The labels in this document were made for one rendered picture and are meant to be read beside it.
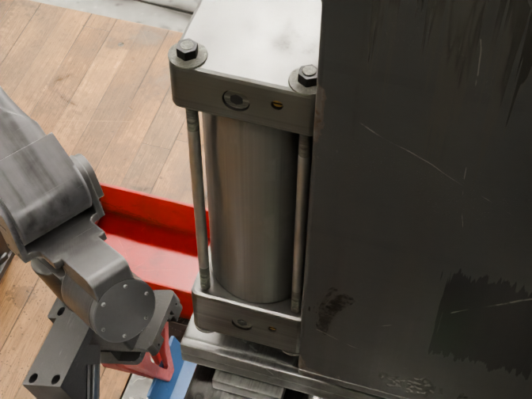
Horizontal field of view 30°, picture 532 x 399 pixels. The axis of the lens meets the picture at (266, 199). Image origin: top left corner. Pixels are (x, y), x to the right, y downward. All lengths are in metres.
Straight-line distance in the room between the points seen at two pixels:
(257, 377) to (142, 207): 0.44
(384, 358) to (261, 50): 0.25
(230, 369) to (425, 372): 0.20
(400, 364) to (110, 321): 0.24
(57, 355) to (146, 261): 0.36
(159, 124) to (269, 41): 0.80
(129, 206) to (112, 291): 0.44
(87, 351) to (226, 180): 0.30
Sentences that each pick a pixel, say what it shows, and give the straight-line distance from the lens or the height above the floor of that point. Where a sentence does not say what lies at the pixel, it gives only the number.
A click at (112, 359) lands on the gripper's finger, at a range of 0.94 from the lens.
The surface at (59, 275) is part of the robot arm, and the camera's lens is 0.85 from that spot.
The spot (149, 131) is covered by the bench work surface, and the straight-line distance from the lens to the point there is 1.35.
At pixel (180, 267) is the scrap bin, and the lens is 1.20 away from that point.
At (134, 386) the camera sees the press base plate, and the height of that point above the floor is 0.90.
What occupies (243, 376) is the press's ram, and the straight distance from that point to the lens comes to 0.84.
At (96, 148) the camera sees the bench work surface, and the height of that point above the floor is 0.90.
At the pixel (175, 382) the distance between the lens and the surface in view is 1.02.
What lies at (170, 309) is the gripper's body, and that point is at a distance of 0.92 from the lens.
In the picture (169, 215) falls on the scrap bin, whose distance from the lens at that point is 1.22.
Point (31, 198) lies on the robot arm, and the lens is 0.82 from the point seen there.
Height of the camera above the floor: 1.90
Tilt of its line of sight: 52 degrees down
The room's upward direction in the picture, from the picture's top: 1 degrees clockwise
